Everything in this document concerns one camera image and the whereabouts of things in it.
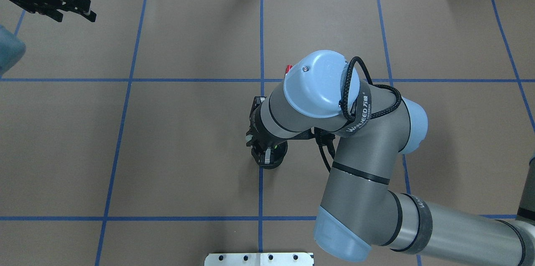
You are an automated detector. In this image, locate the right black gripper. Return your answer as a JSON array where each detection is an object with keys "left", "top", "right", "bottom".
[{"left": 246, "top": 127, "right": 278, "bottom": 166}]

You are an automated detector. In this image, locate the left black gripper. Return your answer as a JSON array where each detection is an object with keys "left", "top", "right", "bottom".
[{"left": 25, "top": 0, "right": 96, "bottom": 23}]

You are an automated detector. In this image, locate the red white marker pen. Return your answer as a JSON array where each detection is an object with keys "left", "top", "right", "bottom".
[{"left": 285, "top": 64, "right": 293, "bottom": 75}]

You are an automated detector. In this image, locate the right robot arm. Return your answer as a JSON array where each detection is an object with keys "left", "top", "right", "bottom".
[{"left": 246, "top": 50, "right": 534, "bottom": 266}]

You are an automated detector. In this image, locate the black mesh pen cup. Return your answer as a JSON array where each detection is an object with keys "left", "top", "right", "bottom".
[{"left": 253, "top": 141, "right": 288, "bottom": 170}]

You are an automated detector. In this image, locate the brown paper table cover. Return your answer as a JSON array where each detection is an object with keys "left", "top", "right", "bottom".
[{"left": 1, "top": 0, "right": 534, "bottom": 266}]

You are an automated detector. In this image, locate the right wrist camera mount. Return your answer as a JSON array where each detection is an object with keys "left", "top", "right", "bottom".
[{"left": 249, "top": 96, "right": 266, "bottom": 134}]

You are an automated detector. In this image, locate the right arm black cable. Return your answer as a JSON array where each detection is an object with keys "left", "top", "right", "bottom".
[{"left": 313, "top": 56, "right": 403, "bottom": 172}]

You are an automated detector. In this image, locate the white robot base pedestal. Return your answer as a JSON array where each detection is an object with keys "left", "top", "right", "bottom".
[{"left": 204, "top": 252, "right": 315, "bottom": 266}]

